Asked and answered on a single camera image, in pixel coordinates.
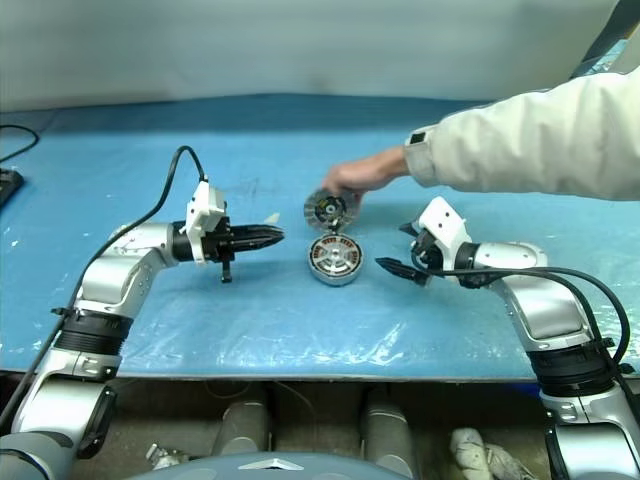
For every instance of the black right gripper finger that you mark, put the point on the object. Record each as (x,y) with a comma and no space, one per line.
(412,228)
(405,272)

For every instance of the white crumpled cloth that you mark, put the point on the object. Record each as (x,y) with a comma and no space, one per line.
(485,455)

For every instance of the small crumpled silver scrap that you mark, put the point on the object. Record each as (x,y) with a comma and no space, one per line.
(167,457)

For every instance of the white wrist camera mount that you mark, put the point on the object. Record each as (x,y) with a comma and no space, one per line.
(445,222)
(202,210)

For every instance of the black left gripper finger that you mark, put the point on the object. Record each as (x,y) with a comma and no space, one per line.
(260,232)
(260,243)

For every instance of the grey motor stator copper coils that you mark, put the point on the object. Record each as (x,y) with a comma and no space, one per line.
(332,281)

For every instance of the small white tape scrap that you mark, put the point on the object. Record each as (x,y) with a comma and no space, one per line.
(272,219)

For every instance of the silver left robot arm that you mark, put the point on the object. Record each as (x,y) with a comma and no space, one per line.
(115,270)

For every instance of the grey robot chest shell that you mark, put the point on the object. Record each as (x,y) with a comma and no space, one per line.
(260,470)

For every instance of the white sleeved person forearm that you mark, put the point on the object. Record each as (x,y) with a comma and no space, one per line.
(525,140)

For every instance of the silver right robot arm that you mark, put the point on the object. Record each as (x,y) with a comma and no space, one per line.
(540,300)

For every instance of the blue plastic table mat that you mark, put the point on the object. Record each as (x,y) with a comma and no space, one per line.
(225,325)

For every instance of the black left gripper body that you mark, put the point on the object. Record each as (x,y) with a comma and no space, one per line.
(222,245)

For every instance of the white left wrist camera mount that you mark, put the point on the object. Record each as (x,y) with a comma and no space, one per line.
(202,210)

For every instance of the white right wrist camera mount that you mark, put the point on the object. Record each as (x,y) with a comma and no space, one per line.
(445,222)

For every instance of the person bare hand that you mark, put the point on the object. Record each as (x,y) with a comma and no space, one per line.
(360,175)

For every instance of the black flat device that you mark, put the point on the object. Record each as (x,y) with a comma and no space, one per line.
(7,187)

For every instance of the dark grey slanted bar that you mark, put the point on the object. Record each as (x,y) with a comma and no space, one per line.
(600,35)

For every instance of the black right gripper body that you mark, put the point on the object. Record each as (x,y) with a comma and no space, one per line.
(426,255)

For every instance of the grey motor end cover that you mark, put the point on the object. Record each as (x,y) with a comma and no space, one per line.
(315,210)

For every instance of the grey rounded cylinder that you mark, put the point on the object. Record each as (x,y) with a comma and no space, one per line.
(245,430)
(387,430)

